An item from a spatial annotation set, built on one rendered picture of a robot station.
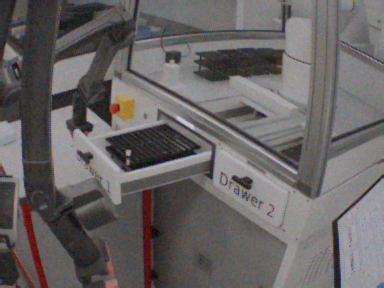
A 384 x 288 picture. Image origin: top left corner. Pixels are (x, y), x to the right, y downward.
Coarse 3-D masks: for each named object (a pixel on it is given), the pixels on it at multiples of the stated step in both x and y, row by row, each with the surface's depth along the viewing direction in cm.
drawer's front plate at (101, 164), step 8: (80, 136) 158; (80, 144) 159; (88, 144) 154; (96, 152) 150; (96, 160) 151; (104, 160) 146; (88, 168) 157; (96, 168) 152; (104, 168) 147; (112, 168) 143; (88, 176) 159; (96, 176) 154; (104, 176) 149; (112, 176) 144; (120, 176) 144; (104, 184) 150; (112, 184) 145; (112, 192) 147; (120, 192) 146; (112, 200) 148; (120, 200) 147
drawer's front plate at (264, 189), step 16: (224, 160) 156; (224, 176) 157; (240, 176) 151; (256, 176) 146; (240, 192) 153; (256, 192) 147; (272, 192) 141; (288, 192) 138; (256, 208) 148; (272, 208) 143; (272, 224) 143
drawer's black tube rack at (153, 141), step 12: (132, 132) 171; (144, 132) 171; (156, 132) 172; (168, 132) 172; (120, 144) 162; (132, 144) 163; (144, 144) 163; (156, 144) 164; (168, 144) 165; (180, 144) 166; (192, 144) 167; (120, 156) 162; (144, 156) 157; (156, 156) 158; (168, 156) 165; (180, 156) 165; (132, 168) 157
